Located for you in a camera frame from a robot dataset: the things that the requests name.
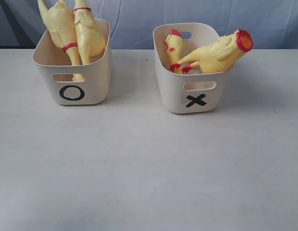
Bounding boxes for cream bin marked O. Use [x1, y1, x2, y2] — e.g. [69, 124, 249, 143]
[32, 31, 113, 105]

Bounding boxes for broken chicken head with squeaker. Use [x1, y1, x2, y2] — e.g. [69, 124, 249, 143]
[163, 29, 183, 66]

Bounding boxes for headless yellow chicken body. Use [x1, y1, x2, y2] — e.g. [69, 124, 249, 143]
[169, 29, 253, 74]

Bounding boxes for yellow rubber chicken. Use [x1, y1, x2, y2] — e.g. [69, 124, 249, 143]
[71, 0, 107, 65]
[38, 0, 81, 66]

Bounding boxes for cream bin marked X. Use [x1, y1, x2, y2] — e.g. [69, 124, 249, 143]
[153, 22, 231, 114]

